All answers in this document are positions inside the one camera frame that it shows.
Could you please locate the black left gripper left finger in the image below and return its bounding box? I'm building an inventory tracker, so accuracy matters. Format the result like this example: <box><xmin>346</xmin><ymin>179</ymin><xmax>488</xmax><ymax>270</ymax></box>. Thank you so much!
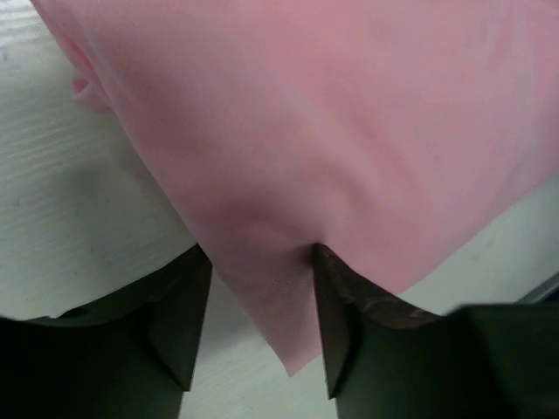
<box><xmin>1</xmin><ymin>246</ymin><xmax>212</xmax><ymax>418</ymax></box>

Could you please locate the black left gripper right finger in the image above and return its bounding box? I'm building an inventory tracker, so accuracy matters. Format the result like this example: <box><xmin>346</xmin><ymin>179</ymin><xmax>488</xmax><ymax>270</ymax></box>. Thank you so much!
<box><xmin>312</xmin><ymin>244</ymin><xmax>558</xmax><ymax>418</ymax></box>

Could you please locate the pink t shirt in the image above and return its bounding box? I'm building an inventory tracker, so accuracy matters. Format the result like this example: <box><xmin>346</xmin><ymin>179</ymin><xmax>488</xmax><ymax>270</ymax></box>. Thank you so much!
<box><xmin>34</xmin><ymin>1</ymin><xmax>558</xmax><ymax>374</ymax></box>

